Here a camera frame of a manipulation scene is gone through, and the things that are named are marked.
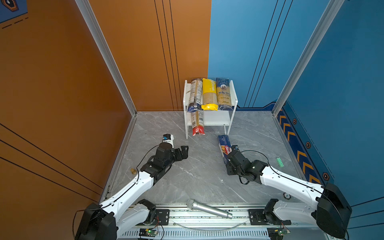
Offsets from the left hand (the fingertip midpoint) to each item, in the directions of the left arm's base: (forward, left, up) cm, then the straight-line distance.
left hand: (182, 147), depth 82 cm
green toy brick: (-2, -60, -14) cm, 61 cm away
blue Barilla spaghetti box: (+3, -25, -4) cm, 25 cm away
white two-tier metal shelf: (+20, -17, +2) cm, 26 cm away
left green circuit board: (-37, +15, -17) cm, 44 cm away
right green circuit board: (-37, -47, -16) cm, 62 cm away
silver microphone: (-27, -7, -12) cm, 30 cm away
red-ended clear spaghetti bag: (+13, -8, +5) cm, 16 cm away
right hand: (-7, -25, -8) cm, 27 cm away
